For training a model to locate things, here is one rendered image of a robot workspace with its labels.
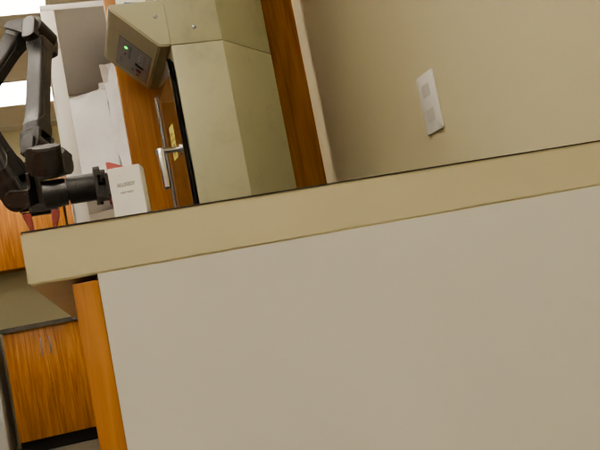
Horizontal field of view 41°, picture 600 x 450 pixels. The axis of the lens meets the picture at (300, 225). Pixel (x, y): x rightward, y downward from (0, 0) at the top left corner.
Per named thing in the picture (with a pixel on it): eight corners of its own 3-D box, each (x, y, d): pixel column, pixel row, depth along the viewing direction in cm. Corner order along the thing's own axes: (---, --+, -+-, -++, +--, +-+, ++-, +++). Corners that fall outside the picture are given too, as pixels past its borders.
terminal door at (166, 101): (187, 254, 197) (158, 95, 200) (204, 242, 168) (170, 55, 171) (184, 255, 197) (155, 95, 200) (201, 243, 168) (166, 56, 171)
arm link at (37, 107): (44, 43, 232) (20, 19, 223) (61, 36, 231) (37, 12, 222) (39, 169, 212) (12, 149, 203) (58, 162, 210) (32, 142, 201)
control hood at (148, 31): (158, 88, 201) (151, 49, 202) (170, 45, 170) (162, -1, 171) (111, 94, 198) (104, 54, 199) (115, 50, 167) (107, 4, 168)
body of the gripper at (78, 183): (100, 174, 173) (65, 179, 172) (101, 164, 164) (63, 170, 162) (106, 204, 173) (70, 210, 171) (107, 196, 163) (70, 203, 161)
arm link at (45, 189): (40, 206, 168) (40, 212, 163) (34, 173, 166) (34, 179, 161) (74, 200, 170) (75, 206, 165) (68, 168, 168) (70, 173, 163)
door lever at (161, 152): (188, 185, 172) (187, 187, 174) (180, 141, 173) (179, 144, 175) (162, 188, 170) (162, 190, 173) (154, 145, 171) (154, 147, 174)
